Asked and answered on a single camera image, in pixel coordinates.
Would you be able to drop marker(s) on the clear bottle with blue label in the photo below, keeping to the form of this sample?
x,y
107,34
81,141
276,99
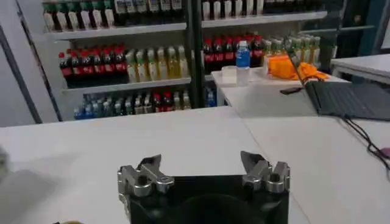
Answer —
x,y
242,59

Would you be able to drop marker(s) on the shelf rack with drink bottles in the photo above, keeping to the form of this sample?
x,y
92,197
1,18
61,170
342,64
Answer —
x,y
137,64

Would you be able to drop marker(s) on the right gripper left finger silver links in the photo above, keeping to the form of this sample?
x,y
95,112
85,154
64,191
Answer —
x,y
143,179

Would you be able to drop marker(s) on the white desk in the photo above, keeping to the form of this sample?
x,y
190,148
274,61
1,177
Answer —
x,y
362,65

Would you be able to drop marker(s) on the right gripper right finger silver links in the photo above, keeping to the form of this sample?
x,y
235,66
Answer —
x,y
262,176

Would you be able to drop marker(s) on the small white box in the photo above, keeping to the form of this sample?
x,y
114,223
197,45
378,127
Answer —
x,y
229,75

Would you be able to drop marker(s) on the thin black pole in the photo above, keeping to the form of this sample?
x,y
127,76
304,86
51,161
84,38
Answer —
x,y
41,73

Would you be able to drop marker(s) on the orange cloth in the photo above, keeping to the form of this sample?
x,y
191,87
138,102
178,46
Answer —
x,y
283,68

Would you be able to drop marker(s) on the small black flat device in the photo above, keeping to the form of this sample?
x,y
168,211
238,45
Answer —
x,y
291,90

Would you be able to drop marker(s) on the small purple object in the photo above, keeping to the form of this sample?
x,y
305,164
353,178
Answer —
x,y
385,153

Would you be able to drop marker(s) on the thick black pole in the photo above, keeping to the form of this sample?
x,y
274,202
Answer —
x,y
21,79

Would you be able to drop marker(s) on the dark grey laptop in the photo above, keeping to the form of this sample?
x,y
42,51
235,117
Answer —
x,y
350,100

